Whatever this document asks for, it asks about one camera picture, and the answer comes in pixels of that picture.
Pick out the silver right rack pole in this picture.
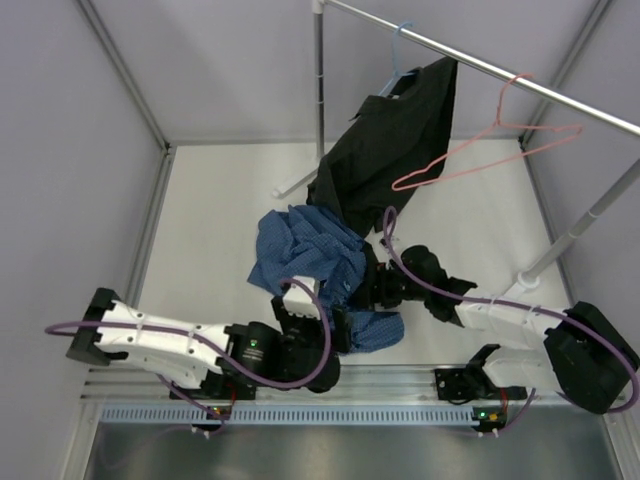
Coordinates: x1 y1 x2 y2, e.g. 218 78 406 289
524 160 639 277

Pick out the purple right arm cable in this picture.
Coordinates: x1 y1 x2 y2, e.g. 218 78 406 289
381 205 640 436

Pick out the silver rack pole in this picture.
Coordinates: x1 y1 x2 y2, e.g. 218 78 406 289
312 0 325 161
524 160 639 277

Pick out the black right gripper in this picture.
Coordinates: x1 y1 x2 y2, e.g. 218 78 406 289
347 262 429 311

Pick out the pink wire hanger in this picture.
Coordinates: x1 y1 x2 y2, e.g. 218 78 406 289
391 72 584 192

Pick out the grey slotted cable duct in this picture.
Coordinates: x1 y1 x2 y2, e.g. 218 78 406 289
101 404 501 426

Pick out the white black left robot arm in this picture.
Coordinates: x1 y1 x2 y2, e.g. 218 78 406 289
66 285 352 399

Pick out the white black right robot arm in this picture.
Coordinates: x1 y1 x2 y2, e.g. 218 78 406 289
355 245 639 414

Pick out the blue checked shirt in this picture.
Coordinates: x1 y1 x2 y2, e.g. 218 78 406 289
248 205 405 354

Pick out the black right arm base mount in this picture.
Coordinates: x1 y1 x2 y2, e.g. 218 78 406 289
434 368 493 405

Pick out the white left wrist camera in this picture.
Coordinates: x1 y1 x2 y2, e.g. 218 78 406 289
282 276 320 320

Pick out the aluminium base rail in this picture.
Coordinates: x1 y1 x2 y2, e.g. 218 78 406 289
79 364 626 401

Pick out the black pinstriped shirt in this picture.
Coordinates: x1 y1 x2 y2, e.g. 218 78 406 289
306 58 458 238

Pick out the silver left rack pole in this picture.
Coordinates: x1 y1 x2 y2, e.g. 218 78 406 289
312 0 325 161

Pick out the silver clothes rack top bar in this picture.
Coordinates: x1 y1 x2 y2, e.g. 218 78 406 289
324 1 639 137

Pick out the white left rack foot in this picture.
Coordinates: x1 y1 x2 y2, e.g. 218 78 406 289
271 169 317 199

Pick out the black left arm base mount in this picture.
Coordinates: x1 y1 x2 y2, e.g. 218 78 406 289
175 372 256 401

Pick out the blue wire hanger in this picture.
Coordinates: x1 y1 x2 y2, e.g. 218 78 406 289
378 21 415 97

